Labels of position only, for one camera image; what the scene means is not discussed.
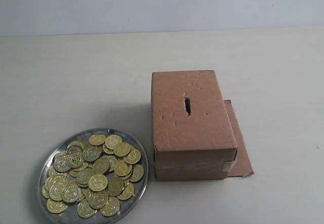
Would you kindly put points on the gold coin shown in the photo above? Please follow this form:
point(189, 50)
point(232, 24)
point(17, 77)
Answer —
point(137, 173)
point(56, 207)
point(111, 207)
point(112, 140)
point(97, 139)
point(97, 182)
point(84, 210)

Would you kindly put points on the gold coin bottom right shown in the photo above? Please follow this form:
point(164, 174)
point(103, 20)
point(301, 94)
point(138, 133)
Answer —
point(111, 207)

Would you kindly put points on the gold coin top right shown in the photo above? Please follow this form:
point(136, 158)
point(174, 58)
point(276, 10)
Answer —
point(112, 140)

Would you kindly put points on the gold coin far right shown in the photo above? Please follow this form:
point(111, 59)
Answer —
point(137, 173)

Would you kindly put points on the gold coin bottom middle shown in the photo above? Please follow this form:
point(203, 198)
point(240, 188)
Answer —
point(84, 210)

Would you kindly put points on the gold coin top middle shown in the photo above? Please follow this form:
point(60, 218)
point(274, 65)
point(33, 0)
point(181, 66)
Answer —
point(97, 139)

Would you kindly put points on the round steel plate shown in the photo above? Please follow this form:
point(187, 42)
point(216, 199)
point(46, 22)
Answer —
point(70, 215)

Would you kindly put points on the gold coin right edge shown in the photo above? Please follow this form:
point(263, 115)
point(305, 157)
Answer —
point(133, 157)

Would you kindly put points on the gold coin centre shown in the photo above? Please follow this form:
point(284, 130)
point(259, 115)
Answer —
point(97, 182)

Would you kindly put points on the brown cardboard slotted box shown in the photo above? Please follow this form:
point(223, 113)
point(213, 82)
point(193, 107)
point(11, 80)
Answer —
point(195, 132)

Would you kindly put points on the gold coin bottom left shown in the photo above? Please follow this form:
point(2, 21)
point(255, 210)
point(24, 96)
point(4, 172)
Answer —
point(56, 207)

